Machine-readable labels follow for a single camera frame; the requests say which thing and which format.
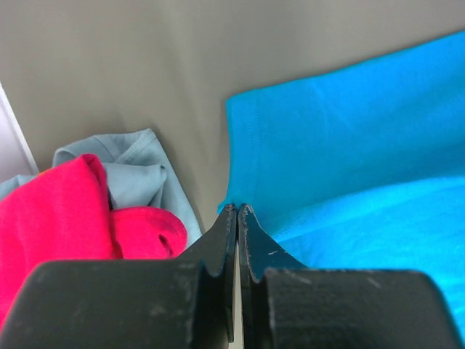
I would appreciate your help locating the red folded t shirt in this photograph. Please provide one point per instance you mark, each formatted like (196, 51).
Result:
(65, 214)

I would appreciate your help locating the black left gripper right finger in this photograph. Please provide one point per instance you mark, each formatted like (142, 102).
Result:
(287, 305)

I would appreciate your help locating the blue t shirt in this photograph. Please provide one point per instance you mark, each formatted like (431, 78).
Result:
(362, 167)

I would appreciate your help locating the left aluminium frame post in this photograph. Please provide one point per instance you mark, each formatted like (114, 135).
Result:
(16, 156)

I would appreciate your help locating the grey folded t shirt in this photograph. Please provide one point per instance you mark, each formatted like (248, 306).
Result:
(138, 174)

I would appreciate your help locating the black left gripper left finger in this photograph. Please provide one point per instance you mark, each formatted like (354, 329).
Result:
(185, 302)

